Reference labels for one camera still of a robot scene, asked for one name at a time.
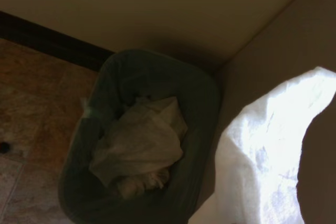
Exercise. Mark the dark green trash bin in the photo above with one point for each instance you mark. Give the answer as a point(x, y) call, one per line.
point(162, 77)

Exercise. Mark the white paper tissue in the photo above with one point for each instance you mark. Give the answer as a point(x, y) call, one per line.
point(265, 140)

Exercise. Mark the crumpled white waste paper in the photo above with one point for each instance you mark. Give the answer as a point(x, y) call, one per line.
point(141, 145)

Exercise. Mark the beige vanity cabinet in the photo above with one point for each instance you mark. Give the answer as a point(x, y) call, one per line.
point(265, 51)

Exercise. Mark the dark wooden baseboard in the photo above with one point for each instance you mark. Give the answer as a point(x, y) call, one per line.
point(57, 43)

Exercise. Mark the small black floor object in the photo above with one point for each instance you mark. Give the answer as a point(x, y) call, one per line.
point(4, 147)

